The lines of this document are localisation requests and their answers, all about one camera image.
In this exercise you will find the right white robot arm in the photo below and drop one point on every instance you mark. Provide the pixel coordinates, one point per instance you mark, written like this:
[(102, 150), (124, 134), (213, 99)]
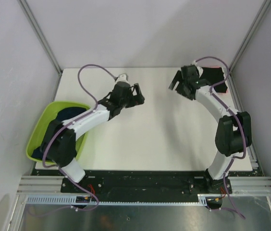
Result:
[(233, 135)]

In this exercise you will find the grey slotted cable duct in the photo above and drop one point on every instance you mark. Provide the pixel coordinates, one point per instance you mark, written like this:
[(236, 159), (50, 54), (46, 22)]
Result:
[(82, 200)]

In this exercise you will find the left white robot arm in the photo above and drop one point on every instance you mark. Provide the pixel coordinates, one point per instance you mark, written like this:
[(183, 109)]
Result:
[(60, 138)]

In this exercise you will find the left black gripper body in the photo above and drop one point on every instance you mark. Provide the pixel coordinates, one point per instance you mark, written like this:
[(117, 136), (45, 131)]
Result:
[(125, 103)]

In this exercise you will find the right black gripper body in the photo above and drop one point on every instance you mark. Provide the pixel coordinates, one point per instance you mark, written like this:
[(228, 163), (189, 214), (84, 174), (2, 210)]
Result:
[(181, 89)]

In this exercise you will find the green plastic bin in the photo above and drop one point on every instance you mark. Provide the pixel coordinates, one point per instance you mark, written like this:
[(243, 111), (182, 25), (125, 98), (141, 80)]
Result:
[(37, 125)]

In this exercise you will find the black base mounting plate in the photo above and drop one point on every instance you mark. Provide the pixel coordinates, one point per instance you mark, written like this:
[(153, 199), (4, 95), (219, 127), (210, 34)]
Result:
[(148, 185)]

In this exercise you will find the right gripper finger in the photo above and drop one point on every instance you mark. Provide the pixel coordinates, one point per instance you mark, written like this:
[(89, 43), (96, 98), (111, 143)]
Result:
[(177, 77), (174, 85)]

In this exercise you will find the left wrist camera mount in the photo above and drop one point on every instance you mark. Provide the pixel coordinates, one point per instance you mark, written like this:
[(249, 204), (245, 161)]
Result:
[(122, 78)]

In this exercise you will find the black printed t shirt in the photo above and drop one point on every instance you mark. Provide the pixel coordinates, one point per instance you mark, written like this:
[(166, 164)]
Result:
[(215, 75)]

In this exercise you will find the navy blue t shirt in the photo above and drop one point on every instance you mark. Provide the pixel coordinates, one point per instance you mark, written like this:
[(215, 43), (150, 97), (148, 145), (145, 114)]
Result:
[(70, 111)]

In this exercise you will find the folded pink t shirt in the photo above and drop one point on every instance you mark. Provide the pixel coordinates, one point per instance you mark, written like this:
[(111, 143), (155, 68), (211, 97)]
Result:
[(222, 93)]

